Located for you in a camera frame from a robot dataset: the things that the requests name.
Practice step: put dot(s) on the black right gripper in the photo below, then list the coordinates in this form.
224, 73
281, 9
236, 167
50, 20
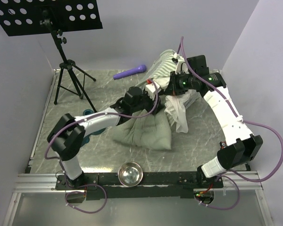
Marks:
173, 89

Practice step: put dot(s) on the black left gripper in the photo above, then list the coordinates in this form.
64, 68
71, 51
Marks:
151, 101

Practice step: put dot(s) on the grey checked cushion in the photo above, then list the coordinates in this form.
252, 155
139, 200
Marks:
152, 132

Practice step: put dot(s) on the stainless steel bowl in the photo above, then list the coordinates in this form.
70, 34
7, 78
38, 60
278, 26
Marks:
130, 174

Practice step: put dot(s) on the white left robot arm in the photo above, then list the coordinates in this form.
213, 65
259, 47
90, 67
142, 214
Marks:
70, 133

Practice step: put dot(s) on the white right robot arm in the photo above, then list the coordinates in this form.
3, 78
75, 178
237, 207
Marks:
241, 146

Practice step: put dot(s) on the purple plastic microphone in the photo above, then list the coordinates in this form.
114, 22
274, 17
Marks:
139, 69

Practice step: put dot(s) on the red owl number tag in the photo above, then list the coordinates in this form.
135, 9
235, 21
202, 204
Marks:
223, 144

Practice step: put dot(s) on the black perforated music stand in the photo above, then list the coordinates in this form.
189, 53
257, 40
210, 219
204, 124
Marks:
32, 17

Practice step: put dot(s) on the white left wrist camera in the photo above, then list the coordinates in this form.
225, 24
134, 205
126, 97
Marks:
152, 88

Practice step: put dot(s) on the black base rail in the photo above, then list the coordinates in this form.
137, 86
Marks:
153, 184

